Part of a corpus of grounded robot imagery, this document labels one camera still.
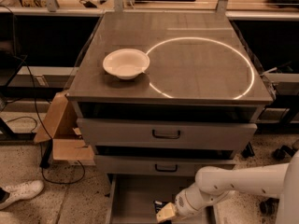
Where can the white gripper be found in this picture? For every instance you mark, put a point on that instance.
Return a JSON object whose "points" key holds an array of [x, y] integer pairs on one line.
{"points": [[181, 202]]}

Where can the blue rxbar blueberry wrapper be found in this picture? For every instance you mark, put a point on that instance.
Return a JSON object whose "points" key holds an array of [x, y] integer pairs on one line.
{"points": [[158, 205]]}

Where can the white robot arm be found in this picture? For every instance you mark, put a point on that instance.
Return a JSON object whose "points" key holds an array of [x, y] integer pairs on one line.
{"points": [[213, 185]]}

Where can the open bottom drawer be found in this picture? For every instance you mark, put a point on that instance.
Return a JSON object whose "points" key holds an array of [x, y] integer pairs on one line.
{"points": [[132, 197]]}

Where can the middle grey drawer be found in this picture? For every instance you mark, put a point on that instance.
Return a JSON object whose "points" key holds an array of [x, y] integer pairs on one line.
{"points": [[126, 165]]}

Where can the grey drawer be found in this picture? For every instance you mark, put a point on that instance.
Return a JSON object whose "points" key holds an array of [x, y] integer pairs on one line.
{"points": [[126, 165], [162, 134]]}

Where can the top grey drawer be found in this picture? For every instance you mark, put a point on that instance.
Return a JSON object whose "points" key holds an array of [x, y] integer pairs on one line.
{"points": [[162, 134]]}

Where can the grey drawer cabinet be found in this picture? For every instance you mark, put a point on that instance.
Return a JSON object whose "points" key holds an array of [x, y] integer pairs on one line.
{"points": [[198, 72]]}

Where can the black cabinet caster wheel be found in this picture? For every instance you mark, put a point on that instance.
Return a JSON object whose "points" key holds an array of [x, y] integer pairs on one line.
{"points": [[248, 151]]}

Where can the cardboard box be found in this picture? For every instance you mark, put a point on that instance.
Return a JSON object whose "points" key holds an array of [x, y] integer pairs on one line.
{"points": [[61, 129]]}

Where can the white sneaker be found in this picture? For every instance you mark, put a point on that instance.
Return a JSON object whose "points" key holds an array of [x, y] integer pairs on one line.
{"points": [[23, 191]]}

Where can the white ceramic bowl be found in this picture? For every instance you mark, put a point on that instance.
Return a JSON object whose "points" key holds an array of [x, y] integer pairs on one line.
{"points": [[126, 63]]}

